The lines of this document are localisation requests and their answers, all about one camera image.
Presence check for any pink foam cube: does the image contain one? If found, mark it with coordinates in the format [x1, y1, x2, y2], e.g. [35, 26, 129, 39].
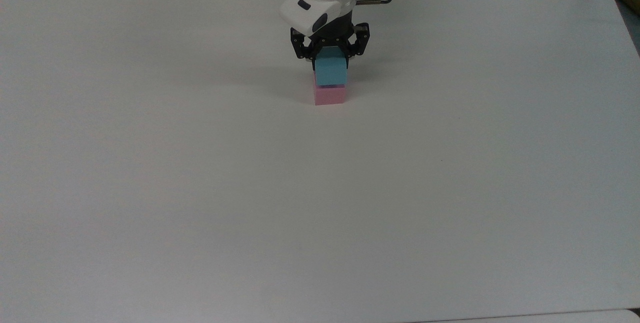
[313, 71, 347, 107]

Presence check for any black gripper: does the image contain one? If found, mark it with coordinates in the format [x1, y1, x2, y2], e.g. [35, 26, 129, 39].
[290, 10, 371, 72]

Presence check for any blue foam cube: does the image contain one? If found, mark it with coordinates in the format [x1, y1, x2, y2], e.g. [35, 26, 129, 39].
[314, 46, 349, 88]

